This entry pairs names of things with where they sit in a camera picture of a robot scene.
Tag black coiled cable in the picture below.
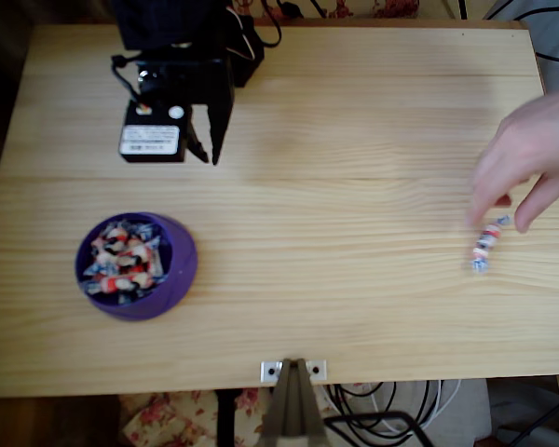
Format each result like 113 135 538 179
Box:
328 380 444 441

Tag floral red cream cloth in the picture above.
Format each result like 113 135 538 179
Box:
232 0 420 20
118 389 280 447

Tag purple plastic bowl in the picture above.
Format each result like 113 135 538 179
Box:
75 211 198 322

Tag black camera box white label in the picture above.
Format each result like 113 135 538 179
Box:
117 99 191 165

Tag black power cable with plug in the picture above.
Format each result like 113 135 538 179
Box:
259 0 300 48

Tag red white servo wires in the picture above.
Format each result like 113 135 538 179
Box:
224 7 258 61

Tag silver metal bracket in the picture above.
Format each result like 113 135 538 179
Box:
260 359 328 384

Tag person's bare hand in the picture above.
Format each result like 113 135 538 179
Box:
465 81 559 234

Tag black camera cable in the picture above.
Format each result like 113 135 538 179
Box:
110 54 143 102

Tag black table leg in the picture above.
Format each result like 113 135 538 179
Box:
215 389 238 447

